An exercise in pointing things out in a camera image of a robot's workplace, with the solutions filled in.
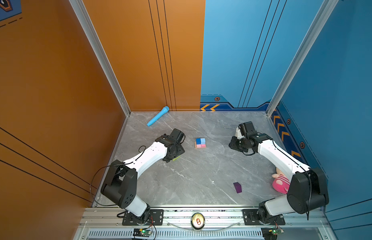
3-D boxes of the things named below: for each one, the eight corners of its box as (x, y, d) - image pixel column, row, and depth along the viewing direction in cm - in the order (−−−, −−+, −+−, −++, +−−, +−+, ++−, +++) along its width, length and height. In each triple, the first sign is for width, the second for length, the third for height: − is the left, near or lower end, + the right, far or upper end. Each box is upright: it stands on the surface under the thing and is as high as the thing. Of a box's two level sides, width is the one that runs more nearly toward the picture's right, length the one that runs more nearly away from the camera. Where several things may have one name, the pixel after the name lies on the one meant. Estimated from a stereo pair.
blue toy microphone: (145, 124, 115) (144, 121, 112) (166, 107, 126) (166, 105, 124) (149, 126, 113) (148, 124, 111) (170, 110, 124) (169, 107, 122)
